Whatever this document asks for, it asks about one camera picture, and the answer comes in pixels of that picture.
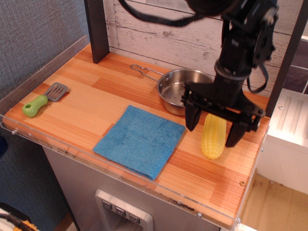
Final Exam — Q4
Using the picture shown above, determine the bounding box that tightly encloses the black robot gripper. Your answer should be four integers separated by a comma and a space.
182, 74, 265, 147

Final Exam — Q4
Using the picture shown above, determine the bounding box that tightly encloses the yellow plastic corn cob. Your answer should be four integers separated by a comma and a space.
201, 114, 227, 160

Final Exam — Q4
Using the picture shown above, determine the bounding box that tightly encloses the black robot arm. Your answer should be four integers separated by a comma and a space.
182, 0, 279, 147

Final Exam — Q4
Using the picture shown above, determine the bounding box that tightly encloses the small steel saucepan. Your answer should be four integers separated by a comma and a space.
130, 64, 213, 116

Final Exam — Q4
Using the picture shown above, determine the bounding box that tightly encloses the blue folded cloth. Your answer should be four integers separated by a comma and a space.
93, 105, 185, 180

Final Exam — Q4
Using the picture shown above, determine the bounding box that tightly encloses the white toy sink unit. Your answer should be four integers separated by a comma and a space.
257, 89, 308, 193

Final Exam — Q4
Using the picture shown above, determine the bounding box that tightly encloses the silver dispenser panel with buttons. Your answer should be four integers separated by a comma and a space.
95, 189, 154, 231

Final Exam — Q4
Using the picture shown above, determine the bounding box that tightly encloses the grey toy fridge cabinet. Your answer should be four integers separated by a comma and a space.
43, 148, 220, 231

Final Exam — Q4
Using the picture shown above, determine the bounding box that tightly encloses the clear acrylic edge guard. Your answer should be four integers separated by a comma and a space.
2, 109, 270, 231

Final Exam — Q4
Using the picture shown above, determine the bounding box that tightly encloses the orange object bottom left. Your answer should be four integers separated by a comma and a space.
13, 220, 38, 231

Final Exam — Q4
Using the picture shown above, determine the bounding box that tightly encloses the dark right shelf post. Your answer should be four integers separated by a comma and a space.
266, 0, 308, 117

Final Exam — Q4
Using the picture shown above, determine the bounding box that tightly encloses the green handled grey spatula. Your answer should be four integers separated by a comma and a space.
22, 82, 68, 117

